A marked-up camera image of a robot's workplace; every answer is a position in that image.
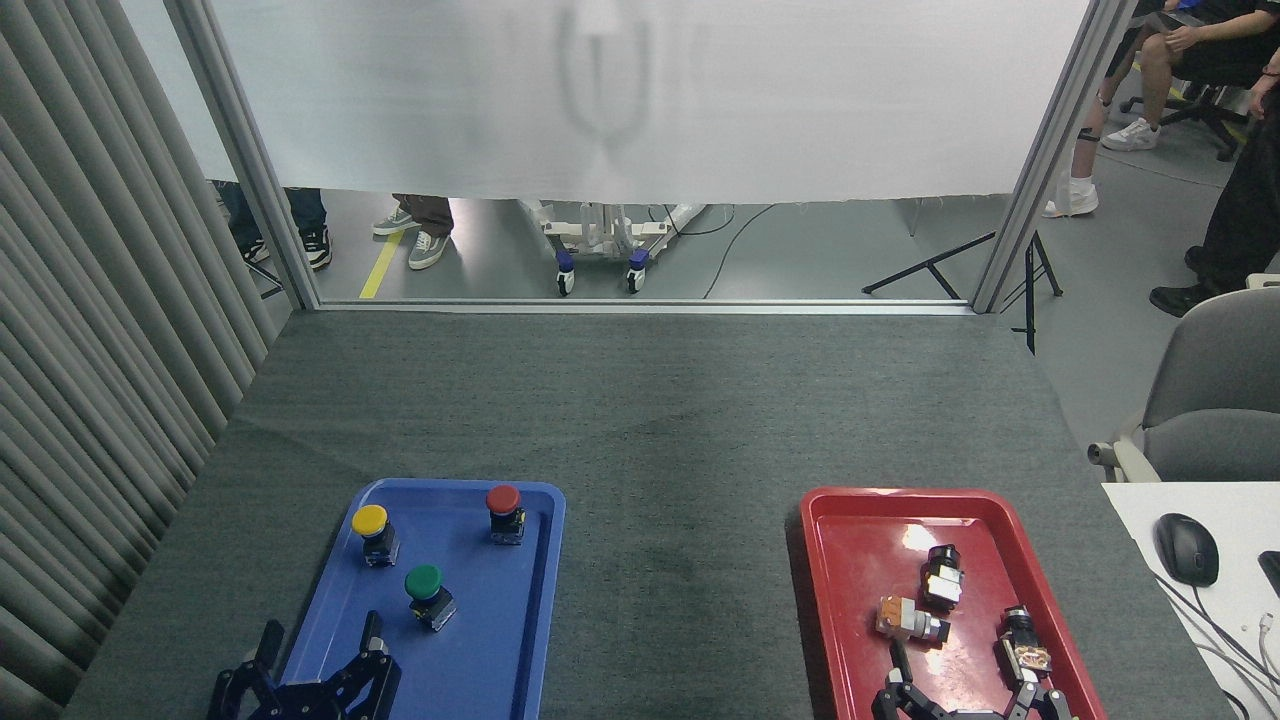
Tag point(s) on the blue plastic tray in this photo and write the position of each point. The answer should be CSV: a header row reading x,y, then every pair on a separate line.
x,y
480,620

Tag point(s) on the white hanging cloth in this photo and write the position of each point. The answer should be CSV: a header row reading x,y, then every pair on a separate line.
x,y
640,100

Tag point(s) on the red push button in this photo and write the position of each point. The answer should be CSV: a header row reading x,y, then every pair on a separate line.
x,y
503,499

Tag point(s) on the seated person's hand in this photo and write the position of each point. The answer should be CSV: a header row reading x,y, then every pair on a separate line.
x,y
1184,38

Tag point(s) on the black and white switch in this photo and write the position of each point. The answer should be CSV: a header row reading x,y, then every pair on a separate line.
x,y
942,580

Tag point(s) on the person behind post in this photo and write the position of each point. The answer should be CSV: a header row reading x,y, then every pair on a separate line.
x,y
312,225

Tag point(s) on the seated person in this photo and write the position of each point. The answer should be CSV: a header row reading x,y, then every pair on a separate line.
x,y
1160,70

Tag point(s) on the white desk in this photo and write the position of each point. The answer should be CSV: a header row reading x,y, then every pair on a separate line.
x,y
1240,640

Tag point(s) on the green push button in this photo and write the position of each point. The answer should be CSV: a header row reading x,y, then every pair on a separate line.
x,y
424,582

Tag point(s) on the orange and silver switch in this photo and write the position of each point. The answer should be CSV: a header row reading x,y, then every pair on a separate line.
x,y
905,618

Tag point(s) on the silver frame rail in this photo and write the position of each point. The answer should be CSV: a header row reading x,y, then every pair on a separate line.
x,y
640,306

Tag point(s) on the red plastic tray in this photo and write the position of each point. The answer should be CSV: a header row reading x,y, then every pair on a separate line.
x,y
860,580

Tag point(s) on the yellow floor tape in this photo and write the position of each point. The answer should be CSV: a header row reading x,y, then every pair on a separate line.
x,y
380,268

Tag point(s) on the black swivel chair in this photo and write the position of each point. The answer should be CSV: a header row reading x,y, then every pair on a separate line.
x,y
1200,100

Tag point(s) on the black computer mouse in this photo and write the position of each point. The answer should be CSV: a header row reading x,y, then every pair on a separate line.
x,y
1186,548

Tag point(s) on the yellow push button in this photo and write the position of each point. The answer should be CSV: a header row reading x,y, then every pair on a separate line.
x,y
370,520

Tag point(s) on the standing person's hand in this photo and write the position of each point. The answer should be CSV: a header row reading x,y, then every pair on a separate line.
x,y
1266,95

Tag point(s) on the white stand on wheels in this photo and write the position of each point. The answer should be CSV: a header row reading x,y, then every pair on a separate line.
x,y
600,240

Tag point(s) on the grey office chair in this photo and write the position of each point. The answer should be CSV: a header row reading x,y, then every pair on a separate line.
x,y
1215,400

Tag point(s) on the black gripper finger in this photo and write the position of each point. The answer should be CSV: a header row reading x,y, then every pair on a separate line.
x,y
268,645
375,670
900,680
1040,705

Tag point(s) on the black switch with orange base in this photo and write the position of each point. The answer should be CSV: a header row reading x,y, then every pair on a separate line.
x,y
1022,640

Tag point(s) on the person behind cloth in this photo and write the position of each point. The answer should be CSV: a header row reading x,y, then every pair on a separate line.
x,y
428,225

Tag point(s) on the grey ribbed curtain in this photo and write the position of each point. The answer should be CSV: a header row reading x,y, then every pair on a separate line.
x,y
90,350

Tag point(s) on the standing person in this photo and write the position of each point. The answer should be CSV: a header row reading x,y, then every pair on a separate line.
x,y
1245,210

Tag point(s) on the black tripod stand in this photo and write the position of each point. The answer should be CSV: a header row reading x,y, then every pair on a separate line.
x,y
935,262

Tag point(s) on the black keyboard corner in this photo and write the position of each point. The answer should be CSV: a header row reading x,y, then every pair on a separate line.
x,y
1272,572

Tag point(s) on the silver frame post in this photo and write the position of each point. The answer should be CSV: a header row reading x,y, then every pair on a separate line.
x,y
1050,150
245,150

